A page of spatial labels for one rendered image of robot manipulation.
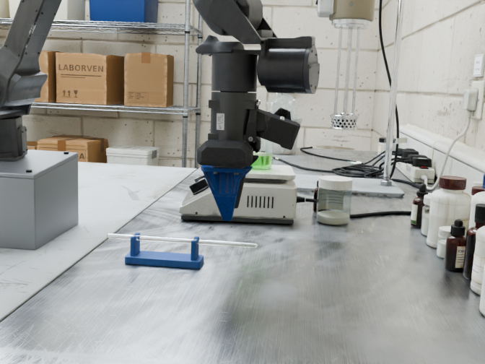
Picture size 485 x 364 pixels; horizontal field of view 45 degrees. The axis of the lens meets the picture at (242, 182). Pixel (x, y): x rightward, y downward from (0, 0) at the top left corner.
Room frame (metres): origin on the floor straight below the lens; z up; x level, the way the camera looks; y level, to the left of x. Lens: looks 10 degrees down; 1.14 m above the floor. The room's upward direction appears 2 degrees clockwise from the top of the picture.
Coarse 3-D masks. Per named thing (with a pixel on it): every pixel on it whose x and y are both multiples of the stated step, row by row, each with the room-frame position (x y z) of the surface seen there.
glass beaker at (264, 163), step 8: (264, 144) 1.00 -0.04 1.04; (272, 144) 1.01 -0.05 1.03; (264, 152) 1.00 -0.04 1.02; (272, 152) 1.01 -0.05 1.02; (256, 160) 0.99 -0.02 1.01; (264, 160) 1.00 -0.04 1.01; (272, 160) 1.02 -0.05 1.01; (256, 168) 0.99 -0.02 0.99; (264, 168) 1.00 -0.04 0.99; (272, 168) 1.02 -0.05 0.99
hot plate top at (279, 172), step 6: (276, 168) 1.05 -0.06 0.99; (282, 168) 1.05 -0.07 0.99; (288, 168) 1.05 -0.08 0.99; (246, 174) 0.98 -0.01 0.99; (252, 174) 0.98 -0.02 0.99; (258, 174) 0.98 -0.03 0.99; (264, 174) 0.98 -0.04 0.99; (270, 174) 0.98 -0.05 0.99; (276, 174) 0.98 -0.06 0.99; (282, 174) 0.98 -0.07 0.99; (288, 174) 0.98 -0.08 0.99; (294, 174) 0.99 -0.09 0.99
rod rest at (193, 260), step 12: (132, 240) 0.73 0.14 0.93; (192, 240) 0.73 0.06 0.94; (132, 252) 0.73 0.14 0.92; (144, 252) 0.75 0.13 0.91; (156, 252) 0.75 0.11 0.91; (168, 252) 0.76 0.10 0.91; (192, 252) 0.72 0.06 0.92; (144, 264) 0.73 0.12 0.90; (156, 264) 0.73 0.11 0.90; (168, 264) 0.72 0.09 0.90; (180, 264) 0.72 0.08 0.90; (192, 264) 0.72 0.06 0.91
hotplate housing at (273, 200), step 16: (208, 192) 0.98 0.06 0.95; (256, 192) 0.97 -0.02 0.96; (272, 192) 0.97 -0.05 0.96; (288, 192) 0.97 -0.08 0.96; (192, 208) 0.97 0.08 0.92; (208, 208) 0.97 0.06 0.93; (240, 208) 0.97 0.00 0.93; (256, 208) 0.97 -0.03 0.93; (272, 208) 0.97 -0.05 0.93; (288, 208) 0.97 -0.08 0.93
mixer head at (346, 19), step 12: (324, 0) 1.37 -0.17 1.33; (336, 0) 1.37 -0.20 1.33; (348, 0) 1.35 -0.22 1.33; (360, 0) 1.35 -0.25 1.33; (372, 0) 1.37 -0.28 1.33; (324, 12) 1.37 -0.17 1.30; (336, 12) 1.36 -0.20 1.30; (348, 12) 1.35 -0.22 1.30; (360, 12) 1.35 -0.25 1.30; (372, 12) 1.37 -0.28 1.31; (336, 24) 1.38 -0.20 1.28; (348, 24) 1.36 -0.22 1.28; (360, 24) 1.36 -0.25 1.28
